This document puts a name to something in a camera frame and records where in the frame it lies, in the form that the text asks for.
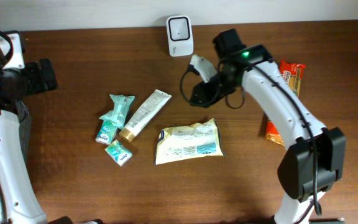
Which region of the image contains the teal wipes packet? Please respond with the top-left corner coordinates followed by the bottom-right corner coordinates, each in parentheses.
top-left (99, 95), bottom-right (135, 129)

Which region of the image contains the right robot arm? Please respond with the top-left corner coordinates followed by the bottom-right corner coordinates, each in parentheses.
top-left (186, 29), bottom-right (346, 223)

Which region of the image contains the teal tissue pack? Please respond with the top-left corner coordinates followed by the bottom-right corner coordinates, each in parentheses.
top-left (105, 139), bottom-right (132, 167)
top-left (95, 120), bottom-right (117, 145)

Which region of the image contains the cream yellow snack bag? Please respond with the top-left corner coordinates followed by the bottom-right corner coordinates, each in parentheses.
top-left (155, 118), bottom-right (224, 165)

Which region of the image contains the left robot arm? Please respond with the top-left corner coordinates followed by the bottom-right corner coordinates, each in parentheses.
top-left (0, 30), bottom-right (58, 223)

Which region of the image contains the grey plastic mesh basket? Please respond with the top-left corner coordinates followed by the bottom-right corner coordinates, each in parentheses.
top-left (16, 101), bottom-right (32, 163)

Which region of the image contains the white cream tube gold cap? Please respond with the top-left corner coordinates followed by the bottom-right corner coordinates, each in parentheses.
top-left (119, 89), bottom-right (172, 142)

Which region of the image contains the orange spaghetti packet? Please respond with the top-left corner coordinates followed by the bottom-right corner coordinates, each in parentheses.
top-left (265, 60), bottom-right (306, 146)

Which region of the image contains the white barcode scanner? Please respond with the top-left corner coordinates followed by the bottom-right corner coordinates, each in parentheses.
top-left (166, 15), bottom-right (194, 57)

